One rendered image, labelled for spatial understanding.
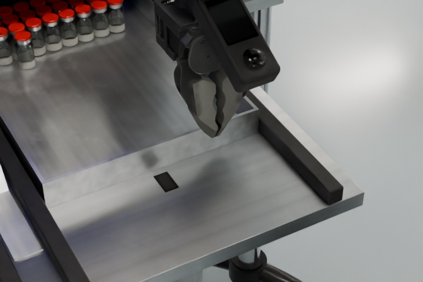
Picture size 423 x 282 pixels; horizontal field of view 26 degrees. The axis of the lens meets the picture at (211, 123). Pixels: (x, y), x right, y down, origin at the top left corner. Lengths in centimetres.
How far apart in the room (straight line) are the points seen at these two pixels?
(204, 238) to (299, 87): 173
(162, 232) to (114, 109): 21
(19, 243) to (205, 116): 23
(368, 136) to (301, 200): 151
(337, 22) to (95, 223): 206
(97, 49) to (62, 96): 11
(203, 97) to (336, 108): 162
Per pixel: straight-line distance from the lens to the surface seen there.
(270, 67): 89
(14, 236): 95
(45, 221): 94
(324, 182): 97
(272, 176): 101
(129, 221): 96
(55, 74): 117
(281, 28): 289
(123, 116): 109
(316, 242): 217
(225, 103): 99
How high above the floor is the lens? 155
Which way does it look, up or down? 38 degrees down
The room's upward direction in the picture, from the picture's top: straight up
